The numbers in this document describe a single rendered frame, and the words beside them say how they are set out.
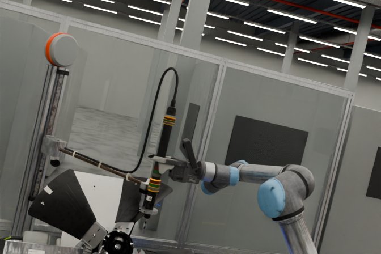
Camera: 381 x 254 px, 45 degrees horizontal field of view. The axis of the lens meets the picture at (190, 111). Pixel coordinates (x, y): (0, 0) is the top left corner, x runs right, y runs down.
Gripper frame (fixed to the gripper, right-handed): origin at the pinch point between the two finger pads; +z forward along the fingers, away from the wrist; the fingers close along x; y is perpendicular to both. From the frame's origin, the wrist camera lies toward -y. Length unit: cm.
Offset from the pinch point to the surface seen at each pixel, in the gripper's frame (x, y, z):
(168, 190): 13.0, 14.7, -13.0
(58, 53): 54, -30, 40
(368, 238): 237, 83, -323
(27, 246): 9, 43, 37
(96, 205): 33.6, 31.2, 10.8
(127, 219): 7.3, 27.2, 2.3
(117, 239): -3.7, 31.8, 7.1
